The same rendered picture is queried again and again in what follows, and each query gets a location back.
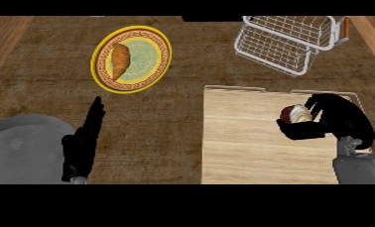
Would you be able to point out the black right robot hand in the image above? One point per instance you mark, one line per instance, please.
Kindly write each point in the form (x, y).
(341, 118)

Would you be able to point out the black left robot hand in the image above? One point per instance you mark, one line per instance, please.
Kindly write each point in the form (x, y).
(84, 141)

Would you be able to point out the cupcake with white frosting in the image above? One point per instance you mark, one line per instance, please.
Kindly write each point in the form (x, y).
(295, 114)

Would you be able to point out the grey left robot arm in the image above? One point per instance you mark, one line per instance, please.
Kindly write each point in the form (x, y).
(34, 151)

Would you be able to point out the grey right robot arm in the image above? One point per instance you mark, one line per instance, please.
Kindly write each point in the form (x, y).
(352, 165)

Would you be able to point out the pale wooden tray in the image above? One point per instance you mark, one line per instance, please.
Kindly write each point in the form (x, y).
(266, 138)

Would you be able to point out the brown croissant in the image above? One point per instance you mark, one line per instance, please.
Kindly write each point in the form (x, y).
(120, 60)

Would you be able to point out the yellow patterned plate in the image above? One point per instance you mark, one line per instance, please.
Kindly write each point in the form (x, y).
(130, 59)

